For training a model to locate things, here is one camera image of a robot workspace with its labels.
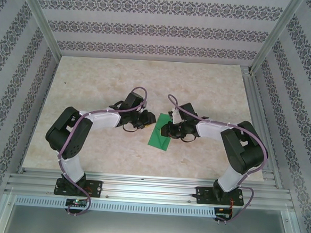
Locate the green paper sheet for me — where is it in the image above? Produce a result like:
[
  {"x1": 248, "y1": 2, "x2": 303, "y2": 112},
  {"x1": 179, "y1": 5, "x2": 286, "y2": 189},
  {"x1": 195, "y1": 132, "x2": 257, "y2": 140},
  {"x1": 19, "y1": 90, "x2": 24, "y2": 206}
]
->
[{"x1": 147, "y1": 112, "x2": 174, "y2": 152}]

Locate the grey metal sheet tray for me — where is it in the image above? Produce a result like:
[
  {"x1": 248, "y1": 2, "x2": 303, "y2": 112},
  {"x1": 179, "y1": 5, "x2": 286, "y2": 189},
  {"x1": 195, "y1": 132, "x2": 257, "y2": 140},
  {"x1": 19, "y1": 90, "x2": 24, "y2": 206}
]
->
[{"x1": 0, "y1": 204, "x2": 306, "y2": 233}]

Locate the left circuit board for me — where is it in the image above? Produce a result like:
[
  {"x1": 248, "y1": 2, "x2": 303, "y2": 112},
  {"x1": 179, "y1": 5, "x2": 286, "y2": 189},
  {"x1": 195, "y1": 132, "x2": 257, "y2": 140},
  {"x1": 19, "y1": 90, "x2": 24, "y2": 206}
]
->
[{"x1": 66, "y1": 198, "x2": 89, "y2": 208}]

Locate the circuit board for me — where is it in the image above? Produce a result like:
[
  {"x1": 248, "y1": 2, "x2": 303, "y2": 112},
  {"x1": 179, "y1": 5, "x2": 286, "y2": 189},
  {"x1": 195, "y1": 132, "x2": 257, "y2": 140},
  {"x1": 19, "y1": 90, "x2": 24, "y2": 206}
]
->
[
  {"x1": 216, "y1": 207, "x2": 232, "y2": 217},
  {"x1": 66, "y1": 198, "x2": 89, "y2": 208}
]

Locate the right circuit board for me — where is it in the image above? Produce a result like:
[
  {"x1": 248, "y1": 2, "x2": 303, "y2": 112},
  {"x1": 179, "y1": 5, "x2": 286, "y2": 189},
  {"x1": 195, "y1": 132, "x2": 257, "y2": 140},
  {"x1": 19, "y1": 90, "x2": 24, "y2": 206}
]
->
[{"x1": 216, "y1": 207, "x2": 232, "y2": 217}]

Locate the thin black left gripper cable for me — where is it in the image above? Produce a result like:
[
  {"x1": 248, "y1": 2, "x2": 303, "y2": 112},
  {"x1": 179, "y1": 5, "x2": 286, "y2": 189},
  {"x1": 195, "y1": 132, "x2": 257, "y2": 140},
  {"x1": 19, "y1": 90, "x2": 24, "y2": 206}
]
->
[{"x1": 122, "y1": 123, "x2": 140, "y2": 134}]

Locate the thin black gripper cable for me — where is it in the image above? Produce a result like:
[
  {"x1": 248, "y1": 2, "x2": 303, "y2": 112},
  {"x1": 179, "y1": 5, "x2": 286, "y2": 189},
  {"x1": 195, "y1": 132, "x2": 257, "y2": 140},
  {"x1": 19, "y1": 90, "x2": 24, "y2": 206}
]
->
[
  {"x1": 182, "y1": 134, "x2": 198, "y2": 144},
  {"x1": 122, "y1": 123, "x2": 140, "y2": 134}
]

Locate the thin black right gripper cable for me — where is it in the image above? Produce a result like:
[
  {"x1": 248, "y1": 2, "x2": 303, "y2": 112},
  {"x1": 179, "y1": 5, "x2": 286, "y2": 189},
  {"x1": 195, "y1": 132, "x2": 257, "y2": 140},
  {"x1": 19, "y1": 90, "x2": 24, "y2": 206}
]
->
[{"x1": 182, "y1": 134, "x2": 198, "y2": 144}]

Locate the aluminium mounting rail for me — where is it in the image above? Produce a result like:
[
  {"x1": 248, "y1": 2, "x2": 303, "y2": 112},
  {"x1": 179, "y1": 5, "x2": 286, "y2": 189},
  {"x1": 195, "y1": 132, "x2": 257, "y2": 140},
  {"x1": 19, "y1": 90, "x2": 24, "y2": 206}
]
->
[{"x1": 4, "y1": 166, "x2": 297, "y2": 214}]

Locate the aluminium side rail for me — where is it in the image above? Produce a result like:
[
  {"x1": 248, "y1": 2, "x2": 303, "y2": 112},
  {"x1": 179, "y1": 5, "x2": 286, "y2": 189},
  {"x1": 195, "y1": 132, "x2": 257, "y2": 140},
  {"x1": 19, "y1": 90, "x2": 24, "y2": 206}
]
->
[{"x1": 233, "y1": 66, "x2": 292, "y2": 189}]

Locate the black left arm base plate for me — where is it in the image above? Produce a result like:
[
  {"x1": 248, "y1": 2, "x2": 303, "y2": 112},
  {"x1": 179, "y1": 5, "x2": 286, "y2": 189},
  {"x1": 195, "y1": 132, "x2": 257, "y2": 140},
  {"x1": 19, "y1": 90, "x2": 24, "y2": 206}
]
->
[{"x1": 54, "y1": 177, "x2": 104, "y2": 198}]

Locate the slotted grey cable duct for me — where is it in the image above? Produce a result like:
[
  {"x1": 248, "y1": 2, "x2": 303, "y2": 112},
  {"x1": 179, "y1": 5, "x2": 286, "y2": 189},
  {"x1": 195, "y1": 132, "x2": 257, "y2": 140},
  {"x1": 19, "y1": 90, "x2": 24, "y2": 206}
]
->
[{"x1": 14, "y1": 194, "x2": 216, "y2": 219}]

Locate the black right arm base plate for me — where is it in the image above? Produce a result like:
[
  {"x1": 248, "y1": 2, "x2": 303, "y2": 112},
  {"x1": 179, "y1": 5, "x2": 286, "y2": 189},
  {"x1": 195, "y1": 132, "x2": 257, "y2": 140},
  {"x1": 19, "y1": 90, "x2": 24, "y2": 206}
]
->
[{"x1": 195, "y1": 186, "x2": 245, "y2": 208}]

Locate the aluminium frame post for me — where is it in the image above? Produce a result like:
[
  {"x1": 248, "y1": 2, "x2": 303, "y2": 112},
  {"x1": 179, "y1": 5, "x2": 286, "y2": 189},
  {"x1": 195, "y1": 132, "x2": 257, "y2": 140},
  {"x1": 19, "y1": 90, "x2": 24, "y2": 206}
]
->
[
  {"x1": 249, "y1": 0, "x2": 306, "y2": 78},
  {"x1": 12, "y1": 0, "x2": 67, "y2": 60}
]

